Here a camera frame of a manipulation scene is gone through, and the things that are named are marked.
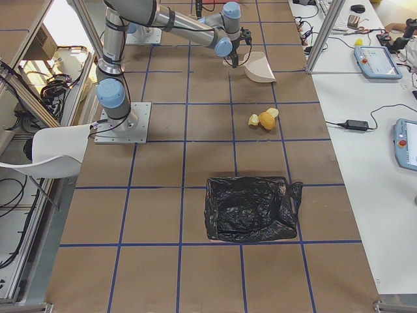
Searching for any blue teach pendant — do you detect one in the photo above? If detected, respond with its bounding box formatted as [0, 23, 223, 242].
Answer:
[354, 46, 403, 80]
[394, 119, 417, 171]

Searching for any bin with black bag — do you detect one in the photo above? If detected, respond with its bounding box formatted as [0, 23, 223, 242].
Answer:
[204, 176, 304, 243]

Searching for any aluminium frame post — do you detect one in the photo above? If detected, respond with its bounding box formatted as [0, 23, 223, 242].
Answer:
[305, 0, 345, 74]

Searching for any white plastic chair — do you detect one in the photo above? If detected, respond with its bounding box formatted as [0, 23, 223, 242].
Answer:
[1, 124, 91, 182]

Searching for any pale yellow peel piece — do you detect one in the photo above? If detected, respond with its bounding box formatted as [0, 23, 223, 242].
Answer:
[248, 114, 259, 127]

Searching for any black power adapter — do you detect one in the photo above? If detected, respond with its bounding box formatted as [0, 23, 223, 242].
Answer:
[344, 119, 369, 131]

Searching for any black computer mouse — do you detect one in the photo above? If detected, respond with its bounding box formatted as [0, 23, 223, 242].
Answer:
[350, 4, 366, 14]

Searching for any blue teach pendant upper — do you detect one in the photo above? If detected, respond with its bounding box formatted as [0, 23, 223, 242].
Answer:
[354, 46, 403, 80]

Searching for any cream plastic dustpan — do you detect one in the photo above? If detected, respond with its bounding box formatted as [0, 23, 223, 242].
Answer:
[223, 51, 276, 83]

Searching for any blue teach pendant lower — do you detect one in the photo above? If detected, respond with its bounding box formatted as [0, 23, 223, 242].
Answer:
[394, 119, 417, 171]

